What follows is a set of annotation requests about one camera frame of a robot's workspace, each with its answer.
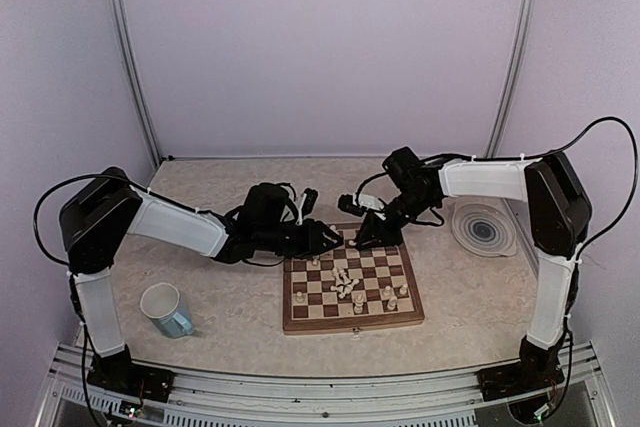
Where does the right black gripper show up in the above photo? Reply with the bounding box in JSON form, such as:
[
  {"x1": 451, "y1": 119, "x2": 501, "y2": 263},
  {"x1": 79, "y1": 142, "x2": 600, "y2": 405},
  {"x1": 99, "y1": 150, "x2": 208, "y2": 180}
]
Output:
[{"x1": 356, "y1": 188, "x2": 437, "y2": 249}]

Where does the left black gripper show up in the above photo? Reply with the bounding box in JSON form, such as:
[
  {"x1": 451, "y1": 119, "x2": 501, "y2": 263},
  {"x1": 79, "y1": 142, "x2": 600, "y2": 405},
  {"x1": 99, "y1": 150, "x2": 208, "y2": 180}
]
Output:
[{"x1": 256, "y1": 218, "x2": 344, "y2": 260}]

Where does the white chess piece back row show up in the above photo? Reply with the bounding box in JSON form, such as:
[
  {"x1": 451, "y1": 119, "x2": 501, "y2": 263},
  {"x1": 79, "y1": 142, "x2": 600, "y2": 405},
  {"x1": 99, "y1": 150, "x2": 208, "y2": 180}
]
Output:
[{"x1": 386, "y1": 296, "x2": 398, "y2": 311}]

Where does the white chess king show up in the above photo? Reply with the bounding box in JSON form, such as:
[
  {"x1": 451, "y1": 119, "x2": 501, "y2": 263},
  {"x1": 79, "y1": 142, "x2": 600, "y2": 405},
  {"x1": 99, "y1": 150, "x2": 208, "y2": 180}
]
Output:
[{"x1": 353, "y1": 292, "x2": 364, "y2": 315}]

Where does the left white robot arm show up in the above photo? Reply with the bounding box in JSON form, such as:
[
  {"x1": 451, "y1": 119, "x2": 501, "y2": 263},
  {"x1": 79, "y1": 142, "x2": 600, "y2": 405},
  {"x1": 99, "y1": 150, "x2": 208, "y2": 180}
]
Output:
[{"x1": 59, "y1": 167, "x2": 344, "y2": 392}]

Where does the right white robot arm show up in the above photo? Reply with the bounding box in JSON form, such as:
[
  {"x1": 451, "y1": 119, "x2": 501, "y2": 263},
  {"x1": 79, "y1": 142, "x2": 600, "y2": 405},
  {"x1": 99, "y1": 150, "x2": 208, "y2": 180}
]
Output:
[{"x1": 338, "y1": 147, "x2": 593, "y2": 391}]

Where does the white chess pieces pile right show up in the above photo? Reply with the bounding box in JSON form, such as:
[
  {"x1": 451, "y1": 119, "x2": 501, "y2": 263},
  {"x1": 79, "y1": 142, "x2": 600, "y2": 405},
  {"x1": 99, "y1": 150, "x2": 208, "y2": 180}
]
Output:
[{"x1": 330, "y1": 267, "x2": 360, "y2": 299}]

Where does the wooden chess board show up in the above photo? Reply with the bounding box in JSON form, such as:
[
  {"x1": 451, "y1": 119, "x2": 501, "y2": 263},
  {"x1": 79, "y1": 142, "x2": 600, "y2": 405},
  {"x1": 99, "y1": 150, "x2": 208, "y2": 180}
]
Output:
[{"x1": 282, "y1": 223, "x2": 425, "y2": 335}]

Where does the grey spiral coaster mat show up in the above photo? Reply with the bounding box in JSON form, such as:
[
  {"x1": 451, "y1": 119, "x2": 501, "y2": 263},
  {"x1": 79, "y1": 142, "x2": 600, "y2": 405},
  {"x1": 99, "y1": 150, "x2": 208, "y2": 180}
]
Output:
[{"x1": 451, "y1": 202, "x2": 517, "y2": 258}]

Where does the light blue ceramic mug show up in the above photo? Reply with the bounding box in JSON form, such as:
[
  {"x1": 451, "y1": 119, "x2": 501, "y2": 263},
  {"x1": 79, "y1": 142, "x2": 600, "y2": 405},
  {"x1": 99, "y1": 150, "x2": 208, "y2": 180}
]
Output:
[{"x1": 139, "y1": 282, "x2": 195, "y2": 339}]

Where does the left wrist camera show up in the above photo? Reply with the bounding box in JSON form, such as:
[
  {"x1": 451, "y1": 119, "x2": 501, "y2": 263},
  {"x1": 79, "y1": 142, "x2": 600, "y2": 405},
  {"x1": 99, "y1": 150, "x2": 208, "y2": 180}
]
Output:
[{"x1": 296, "y1": 188, "x2": 318, "y2": 226}]

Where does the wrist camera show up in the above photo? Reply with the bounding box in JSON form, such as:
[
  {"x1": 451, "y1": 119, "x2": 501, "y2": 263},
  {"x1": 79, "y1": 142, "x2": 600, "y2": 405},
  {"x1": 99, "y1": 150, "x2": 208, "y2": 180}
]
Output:
[
  {"x1": 296, "y1": 188, "x2": 318, "y2": 226},
  {"x1": 338, "y1": 194, "x2": 386, "y2": 217}
]

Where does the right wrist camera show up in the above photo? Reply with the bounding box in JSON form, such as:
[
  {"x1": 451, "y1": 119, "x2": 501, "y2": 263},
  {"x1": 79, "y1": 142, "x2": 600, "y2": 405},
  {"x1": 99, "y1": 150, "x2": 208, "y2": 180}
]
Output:
[{"x1": 338, "y1": 194, "x2": 386, "y2": 217}]

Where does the front aluminium rail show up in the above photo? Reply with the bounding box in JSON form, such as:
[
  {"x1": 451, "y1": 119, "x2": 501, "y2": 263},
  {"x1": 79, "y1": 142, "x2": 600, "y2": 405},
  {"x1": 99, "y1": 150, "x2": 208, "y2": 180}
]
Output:
[{"x1": 34, "y1": 341, "x2": 614, "y2": 427}]

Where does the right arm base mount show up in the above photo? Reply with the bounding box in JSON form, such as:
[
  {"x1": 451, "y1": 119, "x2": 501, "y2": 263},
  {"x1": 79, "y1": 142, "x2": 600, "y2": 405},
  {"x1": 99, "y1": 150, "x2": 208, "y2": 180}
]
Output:
[{"x1": 477, "y1": 362, "x2": 565, "y2": 402}]

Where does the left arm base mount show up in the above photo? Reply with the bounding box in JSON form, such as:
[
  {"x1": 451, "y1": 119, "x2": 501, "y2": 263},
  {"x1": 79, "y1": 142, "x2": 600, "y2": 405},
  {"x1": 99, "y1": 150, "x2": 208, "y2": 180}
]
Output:
[{"x1": 87, "y1": 364, "x2": 175, "y2": 403}]

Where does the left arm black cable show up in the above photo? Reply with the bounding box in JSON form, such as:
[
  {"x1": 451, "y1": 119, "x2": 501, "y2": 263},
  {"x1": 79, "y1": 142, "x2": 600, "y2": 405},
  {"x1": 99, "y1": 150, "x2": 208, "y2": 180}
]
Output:
[{"x1": 32, "y1": 174, "x2": 301, "y2": 423}]

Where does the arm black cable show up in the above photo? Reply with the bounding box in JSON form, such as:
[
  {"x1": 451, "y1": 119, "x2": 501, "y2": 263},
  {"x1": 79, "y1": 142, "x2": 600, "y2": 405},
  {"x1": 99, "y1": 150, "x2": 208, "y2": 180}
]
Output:
[
  {"x1": 32, "y1": 174, "x2": 301, "y2": 423},
  {"x1": 352, "y1": 116, "x2": 640, "y2": 398}
]

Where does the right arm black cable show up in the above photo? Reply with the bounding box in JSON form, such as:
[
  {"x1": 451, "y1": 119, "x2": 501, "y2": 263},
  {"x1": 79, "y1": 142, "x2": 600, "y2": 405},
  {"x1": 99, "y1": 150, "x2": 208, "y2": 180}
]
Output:
[{"x1": 352, "y1": 116, "x2": 640, "y2": 398}]

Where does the right aluminium frame post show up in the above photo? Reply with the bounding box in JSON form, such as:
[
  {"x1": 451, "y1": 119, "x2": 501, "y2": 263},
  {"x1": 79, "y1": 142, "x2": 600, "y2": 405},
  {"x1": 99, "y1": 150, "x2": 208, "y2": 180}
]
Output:
[{"x1": 484, "y1": 0, "x2": 535, "y2": 157}]

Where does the aluminium frame post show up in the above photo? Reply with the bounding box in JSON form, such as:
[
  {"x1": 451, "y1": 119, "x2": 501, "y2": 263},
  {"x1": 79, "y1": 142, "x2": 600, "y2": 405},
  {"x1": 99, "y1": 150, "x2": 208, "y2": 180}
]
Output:
[
  {"x1": 484, "y1": 0, "x2": 535, "y2": 157},
  {"x1": 109, "y1": 0, "x2": 163, "y2": 168}
]

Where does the left aluminium frame post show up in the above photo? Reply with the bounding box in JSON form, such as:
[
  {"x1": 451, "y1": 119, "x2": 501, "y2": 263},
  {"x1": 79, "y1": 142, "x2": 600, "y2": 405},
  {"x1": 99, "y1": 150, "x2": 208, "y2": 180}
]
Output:
[{"x1": 109, "y1": 0, "x2": 163, "y2": 168}]

